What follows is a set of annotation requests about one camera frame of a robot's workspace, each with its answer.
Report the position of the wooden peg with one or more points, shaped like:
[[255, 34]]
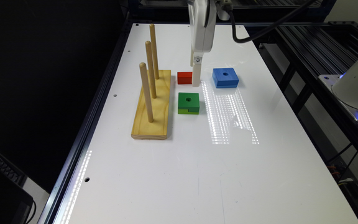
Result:
[[154, 50], [146, 88], [148, 48]]

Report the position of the front wooden peg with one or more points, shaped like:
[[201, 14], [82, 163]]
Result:
[[146, 88]]

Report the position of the wooden peg base board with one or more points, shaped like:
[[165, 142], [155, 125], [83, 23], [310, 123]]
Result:
[[157, 130]]

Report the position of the blue block with hole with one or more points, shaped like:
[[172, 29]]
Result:
[[225, 78]]

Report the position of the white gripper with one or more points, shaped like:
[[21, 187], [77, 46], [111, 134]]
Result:
[[202, 14]]

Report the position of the green block with hole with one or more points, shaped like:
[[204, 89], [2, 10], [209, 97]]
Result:
[[188, 103]]

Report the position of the rear wooden peg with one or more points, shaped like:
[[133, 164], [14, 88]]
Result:
[[154, 50]]

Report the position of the middle wooden peg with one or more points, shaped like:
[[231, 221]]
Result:
[[148, 48]]

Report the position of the red rectangular block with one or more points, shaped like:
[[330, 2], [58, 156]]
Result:
[[184, 78]]

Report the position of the black monitor corner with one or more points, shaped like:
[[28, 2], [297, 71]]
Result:
[[15, 203]]

